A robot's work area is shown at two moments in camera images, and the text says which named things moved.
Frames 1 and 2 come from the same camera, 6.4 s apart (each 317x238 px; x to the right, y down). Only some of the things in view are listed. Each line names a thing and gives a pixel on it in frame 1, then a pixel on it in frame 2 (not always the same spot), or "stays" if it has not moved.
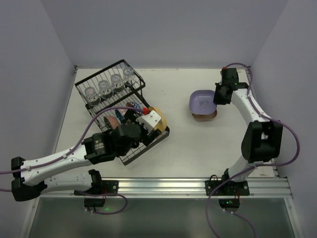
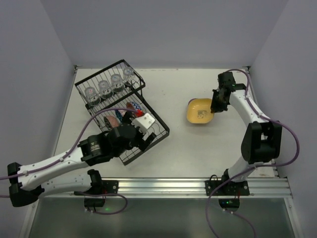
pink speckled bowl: (111, 121) stays
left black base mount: (99, 187) stays
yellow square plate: (162, 124) → (198, 111)
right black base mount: (229, 188) stays
